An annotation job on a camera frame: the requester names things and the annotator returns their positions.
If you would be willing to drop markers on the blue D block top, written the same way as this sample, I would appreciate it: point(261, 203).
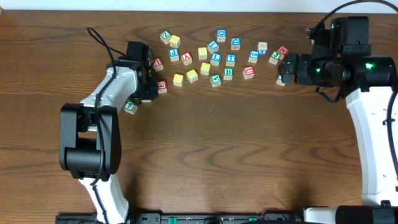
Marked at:
point(221, 35)

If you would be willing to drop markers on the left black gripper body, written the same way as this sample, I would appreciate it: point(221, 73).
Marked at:
point(150, 86)

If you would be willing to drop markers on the yellow Q block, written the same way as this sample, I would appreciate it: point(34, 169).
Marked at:
point(192, 75)

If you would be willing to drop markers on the blue d block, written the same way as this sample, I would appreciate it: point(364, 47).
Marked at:
point(221, 35)
point(235, 43)

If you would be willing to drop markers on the blue L block upper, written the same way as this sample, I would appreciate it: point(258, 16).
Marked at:
point(213, 46)

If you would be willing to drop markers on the red u block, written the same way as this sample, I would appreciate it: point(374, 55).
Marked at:
point(157, 64)
point(248, 72)

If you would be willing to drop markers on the red U block left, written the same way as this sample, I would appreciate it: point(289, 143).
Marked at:
point(157, 64)

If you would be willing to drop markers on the red A block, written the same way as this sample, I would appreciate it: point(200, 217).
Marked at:
point(187, 58)

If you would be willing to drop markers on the green 4 block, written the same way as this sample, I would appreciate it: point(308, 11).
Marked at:
point(130, 107)

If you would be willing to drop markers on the yellow S block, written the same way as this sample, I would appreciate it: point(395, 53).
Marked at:
point(202, 53)

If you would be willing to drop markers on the red U block right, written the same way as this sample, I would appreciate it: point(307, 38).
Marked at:
point(248, 72)

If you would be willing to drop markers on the red E block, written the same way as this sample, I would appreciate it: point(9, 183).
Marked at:
point(162, 86)

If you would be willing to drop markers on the green Z block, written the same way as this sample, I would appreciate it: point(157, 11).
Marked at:
point(165, 37)

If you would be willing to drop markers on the yellow O block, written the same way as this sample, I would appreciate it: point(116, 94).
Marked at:
point(178, 79)
point(205, 68)

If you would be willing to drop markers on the blue P block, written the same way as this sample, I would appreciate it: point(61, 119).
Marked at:
point(174, 55)

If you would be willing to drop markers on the blue L block lower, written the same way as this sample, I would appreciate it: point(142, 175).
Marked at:
point(215, 59)

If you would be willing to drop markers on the yellow block beside Z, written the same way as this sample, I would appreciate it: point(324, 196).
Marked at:
point(175, 41)

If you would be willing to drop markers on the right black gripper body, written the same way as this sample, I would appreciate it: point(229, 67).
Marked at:
point(308, 75)

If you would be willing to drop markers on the blue 5 block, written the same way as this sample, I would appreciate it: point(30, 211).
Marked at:
point(253, 56)

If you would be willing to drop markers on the blue l block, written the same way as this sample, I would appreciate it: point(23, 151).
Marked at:
point(215, 59)
point(213, 46)

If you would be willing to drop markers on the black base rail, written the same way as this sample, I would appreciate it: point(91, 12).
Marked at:
point(271, 215)

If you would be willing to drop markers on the green V block right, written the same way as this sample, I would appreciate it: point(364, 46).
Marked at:
point(215, 80)

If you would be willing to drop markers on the red M block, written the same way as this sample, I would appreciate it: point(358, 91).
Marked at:
point(283, 51)

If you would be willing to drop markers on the blue T block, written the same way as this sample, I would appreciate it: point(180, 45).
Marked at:
point(230, 60)

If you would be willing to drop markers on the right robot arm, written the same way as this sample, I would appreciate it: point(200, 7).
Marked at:
point(342, 58)

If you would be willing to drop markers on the blue D block right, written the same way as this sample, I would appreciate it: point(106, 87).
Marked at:
point(235, 43)

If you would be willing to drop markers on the blue X block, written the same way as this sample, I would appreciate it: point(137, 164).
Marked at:
point(262, 48)

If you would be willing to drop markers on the blue 2 block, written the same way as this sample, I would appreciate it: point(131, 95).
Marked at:
point(279, 81)

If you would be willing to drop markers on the green J block right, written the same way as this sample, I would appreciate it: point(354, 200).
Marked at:
point(275, 57)

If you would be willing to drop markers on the green B block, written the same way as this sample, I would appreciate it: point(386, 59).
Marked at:
point(228, 73)

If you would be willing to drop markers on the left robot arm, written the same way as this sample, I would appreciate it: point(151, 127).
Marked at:
point(90, 139)

